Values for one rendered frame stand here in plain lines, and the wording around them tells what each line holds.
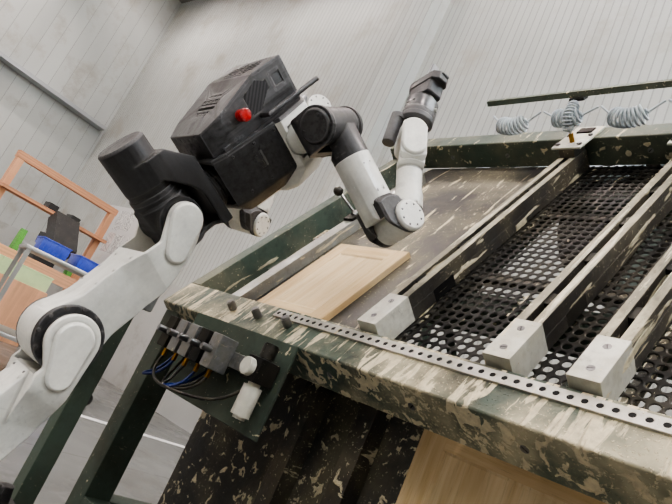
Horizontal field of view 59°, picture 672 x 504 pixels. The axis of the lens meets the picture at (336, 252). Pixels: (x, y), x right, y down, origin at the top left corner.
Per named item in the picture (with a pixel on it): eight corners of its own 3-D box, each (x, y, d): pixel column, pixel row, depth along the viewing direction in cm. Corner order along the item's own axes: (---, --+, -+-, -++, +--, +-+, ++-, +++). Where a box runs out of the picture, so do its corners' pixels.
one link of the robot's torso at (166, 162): (108, 157, 123) (172, 113, 131) (87, 159, 133) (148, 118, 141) (182, 260, 136) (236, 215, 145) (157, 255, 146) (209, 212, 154)
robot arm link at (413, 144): (428, 117, 150) (427, 162, 144) (420, 138, 158) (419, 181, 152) (403, 114, 149) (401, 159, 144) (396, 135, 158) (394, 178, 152)
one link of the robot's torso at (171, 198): (146, 210, 129) (187, 180, 135) (122, 208, 139) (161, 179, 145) (179, 256, 135) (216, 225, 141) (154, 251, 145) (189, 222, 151)
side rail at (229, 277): (203, 308, 211) (191, 282, 206) (399, 181, 271) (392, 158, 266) (212, 311, 206) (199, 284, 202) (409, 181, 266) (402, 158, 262)
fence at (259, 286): (234, 305, 190) (230, 295, 188) (417, 183, 241) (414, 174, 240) (243, 308, 186) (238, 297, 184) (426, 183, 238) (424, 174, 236)
